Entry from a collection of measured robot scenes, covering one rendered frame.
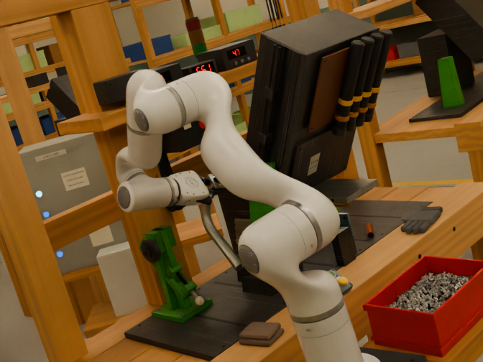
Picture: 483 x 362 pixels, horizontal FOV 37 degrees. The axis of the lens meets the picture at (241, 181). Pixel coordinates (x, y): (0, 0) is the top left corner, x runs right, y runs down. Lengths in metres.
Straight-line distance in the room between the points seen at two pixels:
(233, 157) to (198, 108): 0.16
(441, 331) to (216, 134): 0.75
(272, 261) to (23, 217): 0.90
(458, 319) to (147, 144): 0.90
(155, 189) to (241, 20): 6.56
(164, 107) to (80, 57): 0.73
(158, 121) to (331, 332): 0.57
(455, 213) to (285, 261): 1.18
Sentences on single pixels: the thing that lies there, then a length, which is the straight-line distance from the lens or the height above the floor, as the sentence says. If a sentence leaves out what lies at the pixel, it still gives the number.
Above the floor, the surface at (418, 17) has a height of 0.83.
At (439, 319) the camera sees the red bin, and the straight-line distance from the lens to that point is 1.86.
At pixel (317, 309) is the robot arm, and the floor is 1.12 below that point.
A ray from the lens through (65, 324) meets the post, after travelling 2.20.
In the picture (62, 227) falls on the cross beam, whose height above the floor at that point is 1.24.
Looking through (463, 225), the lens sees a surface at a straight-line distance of 2.56.
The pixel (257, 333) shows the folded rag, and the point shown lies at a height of 0.93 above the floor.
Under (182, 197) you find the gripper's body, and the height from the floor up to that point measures 1.27.
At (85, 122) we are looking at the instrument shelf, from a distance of 2.15.
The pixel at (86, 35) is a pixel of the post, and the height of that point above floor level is 1.77.
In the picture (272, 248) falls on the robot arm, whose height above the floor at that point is 1.28.
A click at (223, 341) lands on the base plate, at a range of 1.99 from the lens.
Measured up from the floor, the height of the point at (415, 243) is 0.90.
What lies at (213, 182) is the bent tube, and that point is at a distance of 2.13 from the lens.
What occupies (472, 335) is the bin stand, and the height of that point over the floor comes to 0.80.
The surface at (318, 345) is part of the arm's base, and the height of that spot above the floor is 1.03.
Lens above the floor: 1.75
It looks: 14 degrees down
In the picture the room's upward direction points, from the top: 15 degrees counter-clockwise
